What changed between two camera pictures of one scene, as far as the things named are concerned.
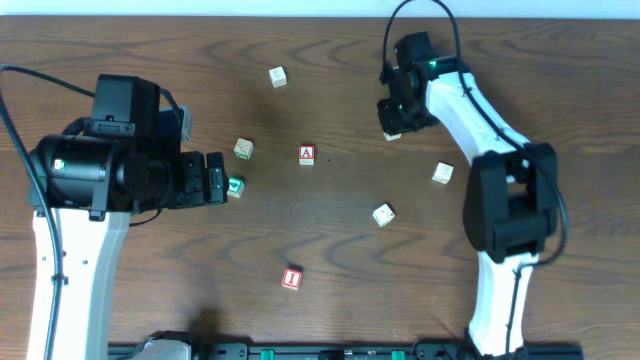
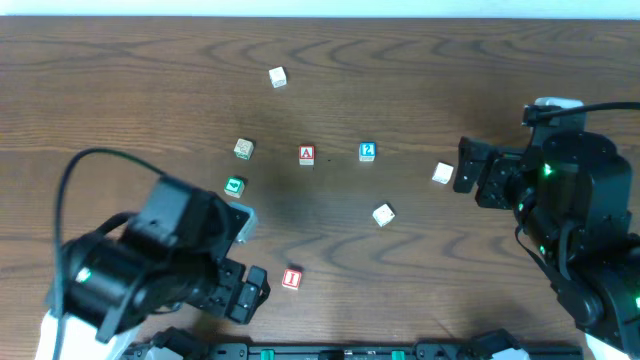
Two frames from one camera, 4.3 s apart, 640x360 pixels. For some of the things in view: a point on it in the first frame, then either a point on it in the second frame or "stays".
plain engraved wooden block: (442, 172) stays
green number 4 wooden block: (236, 186) stays
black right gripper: (392, 123) to (491, 176)
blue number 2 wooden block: (391, 137) to (367, 151)
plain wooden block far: (277, 76) stays
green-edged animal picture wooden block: (243, 149) stays
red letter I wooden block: (291, 279) stays
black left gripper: (195, 179) to (230, 288)
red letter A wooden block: (307, 154) stays
